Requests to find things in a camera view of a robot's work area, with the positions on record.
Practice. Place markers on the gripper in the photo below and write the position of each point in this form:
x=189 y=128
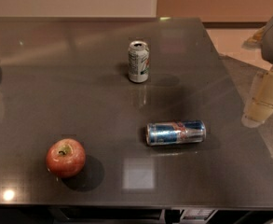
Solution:
x=260 y=105

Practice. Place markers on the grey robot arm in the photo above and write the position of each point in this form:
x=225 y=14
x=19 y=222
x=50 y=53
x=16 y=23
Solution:
x=266 y=42

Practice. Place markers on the blue silver redbull can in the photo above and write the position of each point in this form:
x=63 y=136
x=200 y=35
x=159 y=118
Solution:
x=175 y=133

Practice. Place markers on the white green soda can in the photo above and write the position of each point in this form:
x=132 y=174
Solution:
x=138 y=61

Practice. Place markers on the red apple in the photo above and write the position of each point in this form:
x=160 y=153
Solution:
x=66 y=158

